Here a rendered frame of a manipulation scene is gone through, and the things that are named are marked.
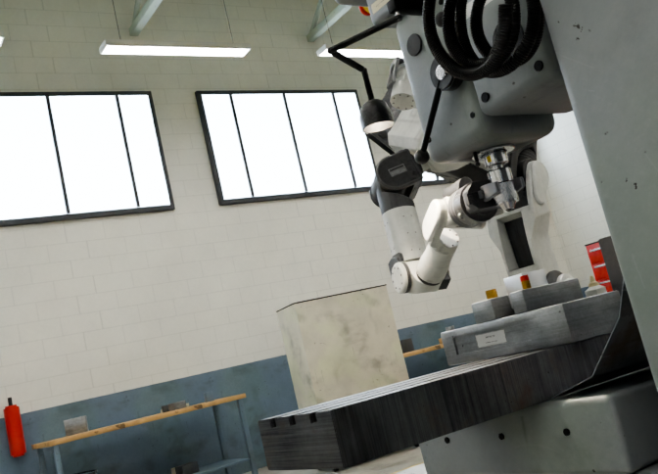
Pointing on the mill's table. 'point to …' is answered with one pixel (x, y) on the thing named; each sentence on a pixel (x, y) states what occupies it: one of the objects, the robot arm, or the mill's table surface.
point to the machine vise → (536, 323)
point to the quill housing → (458, 103)
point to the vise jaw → (492, 308)
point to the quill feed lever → (443, 81)
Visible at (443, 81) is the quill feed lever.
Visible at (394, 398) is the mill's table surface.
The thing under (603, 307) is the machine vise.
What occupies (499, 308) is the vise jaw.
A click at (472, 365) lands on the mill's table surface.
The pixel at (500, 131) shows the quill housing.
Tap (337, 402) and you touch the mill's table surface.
